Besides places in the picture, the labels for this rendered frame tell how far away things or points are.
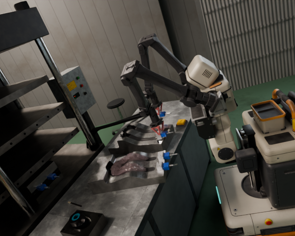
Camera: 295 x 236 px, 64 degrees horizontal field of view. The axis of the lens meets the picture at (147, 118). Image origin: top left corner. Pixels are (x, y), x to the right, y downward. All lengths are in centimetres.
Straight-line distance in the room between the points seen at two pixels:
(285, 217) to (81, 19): 372
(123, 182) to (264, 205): 103
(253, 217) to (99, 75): 333
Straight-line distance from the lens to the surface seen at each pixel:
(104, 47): 419
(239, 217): 191
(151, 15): 381
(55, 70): 201
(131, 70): 124
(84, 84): 238
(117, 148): 192
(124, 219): 141
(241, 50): 417
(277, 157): 161
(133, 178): 150
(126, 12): 404
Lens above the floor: 177
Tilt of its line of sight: 25 degrees down
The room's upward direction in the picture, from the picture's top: 21 degrees counter-clockwise
